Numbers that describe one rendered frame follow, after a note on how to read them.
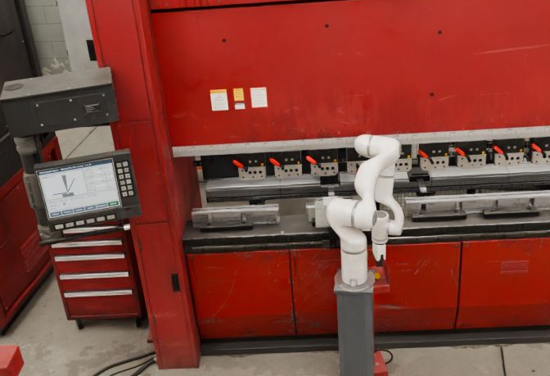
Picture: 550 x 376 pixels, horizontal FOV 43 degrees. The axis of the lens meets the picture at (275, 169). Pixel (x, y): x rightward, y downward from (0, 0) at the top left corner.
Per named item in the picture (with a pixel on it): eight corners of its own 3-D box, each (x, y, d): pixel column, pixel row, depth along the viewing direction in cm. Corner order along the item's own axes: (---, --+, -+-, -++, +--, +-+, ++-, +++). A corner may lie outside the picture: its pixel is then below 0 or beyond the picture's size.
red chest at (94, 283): (70, 336, 467) (35, 206, 421) (90, 289, 512) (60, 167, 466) (145, 333, 464) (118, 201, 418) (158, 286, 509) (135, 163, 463)
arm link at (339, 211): (361, 256, 318) (360, 211, 307) (323, 248, 326) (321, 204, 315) (370, 242, 327) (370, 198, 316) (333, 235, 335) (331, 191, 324)
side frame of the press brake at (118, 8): (158, 370, 432) (83, -5, 327) (178, 285, 508) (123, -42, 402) (198, 369, 431) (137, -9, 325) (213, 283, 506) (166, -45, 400)
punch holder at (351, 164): (347, 174, 390) (346, 147, 382) (346, 167, 397) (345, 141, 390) (375, 173, 389) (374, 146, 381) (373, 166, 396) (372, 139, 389)
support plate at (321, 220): (315, 228, 378) (315, 226, 378) (314, 202, 402) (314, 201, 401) (349, 226, 377) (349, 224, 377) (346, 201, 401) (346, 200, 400)
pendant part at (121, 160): (50, 233, 345) (33, 168, 329) (51, 221, 356) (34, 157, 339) (142, 216, 353) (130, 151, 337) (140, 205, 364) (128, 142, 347)
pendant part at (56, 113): (40, 258, 352) (-3, 99, 313) (42, 233, 374) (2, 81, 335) (142, 237, 361) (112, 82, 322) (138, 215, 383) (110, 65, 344)
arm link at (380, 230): (391, 231, 363) (373, 228, 366) (392, 210, 356) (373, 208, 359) (388, 241, 356) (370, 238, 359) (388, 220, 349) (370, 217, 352)
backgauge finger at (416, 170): (412, 194, 403) (413, 187, 401) (407, 173, 426) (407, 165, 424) (434, 193, 402) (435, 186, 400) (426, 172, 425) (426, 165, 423)
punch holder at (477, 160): (457, 169, 386) (458, 142, 379) (454, 161, 394) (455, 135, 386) (484, 167, 385) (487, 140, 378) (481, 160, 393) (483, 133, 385)
